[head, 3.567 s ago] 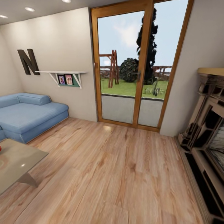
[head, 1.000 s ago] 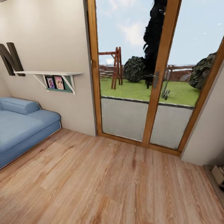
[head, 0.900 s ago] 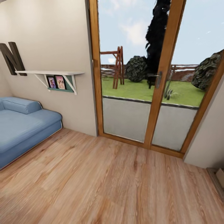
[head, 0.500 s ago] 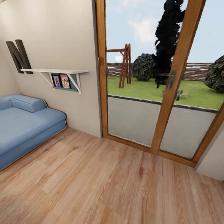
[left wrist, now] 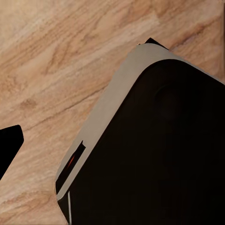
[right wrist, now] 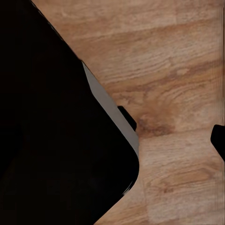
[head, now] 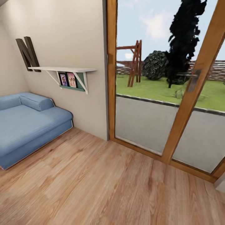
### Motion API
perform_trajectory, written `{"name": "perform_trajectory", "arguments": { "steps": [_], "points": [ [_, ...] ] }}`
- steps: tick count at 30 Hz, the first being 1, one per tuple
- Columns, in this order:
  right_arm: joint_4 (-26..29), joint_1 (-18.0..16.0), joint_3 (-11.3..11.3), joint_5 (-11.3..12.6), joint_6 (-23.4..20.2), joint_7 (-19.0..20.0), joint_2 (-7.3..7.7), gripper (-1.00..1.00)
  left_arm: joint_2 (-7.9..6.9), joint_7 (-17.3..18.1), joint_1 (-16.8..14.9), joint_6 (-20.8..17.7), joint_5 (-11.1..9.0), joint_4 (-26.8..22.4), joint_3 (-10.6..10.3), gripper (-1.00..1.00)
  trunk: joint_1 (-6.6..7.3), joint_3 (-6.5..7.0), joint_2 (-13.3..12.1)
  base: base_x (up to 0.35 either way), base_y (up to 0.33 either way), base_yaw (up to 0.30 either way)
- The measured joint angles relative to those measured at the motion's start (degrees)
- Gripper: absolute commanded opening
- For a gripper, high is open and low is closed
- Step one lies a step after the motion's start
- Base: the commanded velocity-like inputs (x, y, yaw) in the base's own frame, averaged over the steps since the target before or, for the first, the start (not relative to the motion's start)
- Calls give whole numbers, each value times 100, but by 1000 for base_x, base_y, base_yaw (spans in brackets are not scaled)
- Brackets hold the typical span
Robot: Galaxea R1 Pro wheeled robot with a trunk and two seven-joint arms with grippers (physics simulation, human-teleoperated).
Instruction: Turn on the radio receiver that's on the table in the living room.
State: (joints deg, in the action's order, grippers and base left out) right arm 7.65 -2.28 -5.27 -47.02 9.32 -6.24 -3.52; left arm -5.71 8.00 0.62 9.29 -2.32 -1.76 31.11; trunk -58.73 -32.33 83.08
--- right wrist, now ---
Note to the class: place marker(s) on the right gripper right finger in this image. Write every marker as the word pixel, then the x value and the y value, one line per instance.
pixel 218 139

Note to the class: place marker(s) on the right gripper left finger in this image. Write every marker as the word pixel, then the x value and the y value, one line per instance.
pixel 11 139

